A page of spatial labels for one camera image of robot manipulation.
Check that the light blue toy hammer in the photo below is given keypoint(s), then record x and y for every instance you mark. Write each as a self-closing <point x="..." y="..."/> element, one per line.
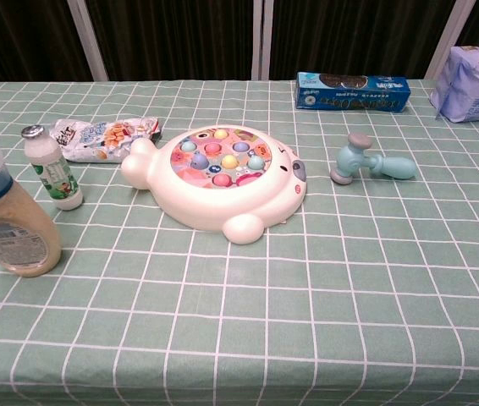
<point x="351" y="158"/>

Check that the whack-a-mole toy board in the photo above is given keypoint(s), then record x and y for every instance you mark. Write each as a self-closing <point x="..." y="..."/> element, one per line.
<point x="205" y="203"/>

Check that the green checked tablecloth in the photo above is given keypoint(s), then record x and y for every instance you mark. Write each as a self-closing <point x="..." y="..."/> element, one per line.
<point x="239" y="317"/>

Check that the blue cookie box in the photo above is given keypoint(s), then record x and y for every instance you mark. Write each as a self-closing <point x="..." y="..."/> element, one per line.
<point x="349" y="99"/>

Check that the white snack bag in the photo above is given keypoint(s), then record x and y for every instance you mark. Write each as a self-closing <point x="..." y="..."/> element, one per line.
<point x="95" y="139"/>

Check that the small white milk bottle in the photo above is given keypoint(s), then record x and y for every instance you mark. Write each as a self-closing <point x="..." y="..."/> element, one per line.
<point x="55" y="169"/>

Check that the beige jar with blue lid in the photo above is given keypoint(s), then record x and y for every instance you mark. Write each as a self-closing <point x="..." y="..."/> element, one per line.
<point x="11" y="228"/>

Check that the grey partition post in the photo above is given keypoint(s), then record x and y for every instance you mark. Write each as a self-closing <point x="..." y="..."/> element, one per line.
<point x="262" y="38"/>
<point x="89" y="38"/>
<point x="449" y="38"/>

